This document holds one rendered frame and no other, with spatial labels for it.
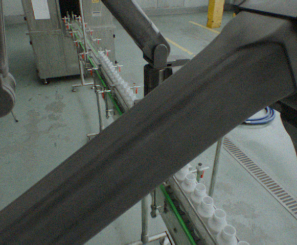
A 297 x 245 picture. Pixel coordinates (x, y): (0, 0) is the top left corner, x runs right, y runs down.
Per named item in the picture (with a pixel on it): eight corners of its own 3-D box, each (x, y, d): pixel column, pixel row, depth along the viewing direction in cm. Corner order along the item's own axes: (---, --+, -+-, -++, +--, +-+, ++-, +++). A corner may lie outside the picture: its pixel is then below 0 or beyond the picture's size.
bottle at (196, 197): (207, 220, 99) (212, 188, 90) (196, 228, 96) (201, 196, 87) (195, 210, 103) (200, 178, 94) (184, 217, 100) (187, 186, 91)
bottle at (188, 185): (195, 202, 106) (199, 172, 97) (193, 215, 101) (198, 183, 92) (179, 200, 107) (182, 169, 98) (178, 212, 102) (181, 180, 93)
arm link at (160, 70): (140, 60, 69) (147, 68, 65) (164, 57, 71) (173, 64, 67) (140, 84, 73) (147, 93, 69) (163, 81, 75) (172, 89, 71)
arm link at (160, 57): (141, 36, 68) (154, 45, 61) (182, 32, 71) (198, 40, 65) (142, 79, 75) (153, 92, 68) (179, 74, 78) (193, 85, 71)
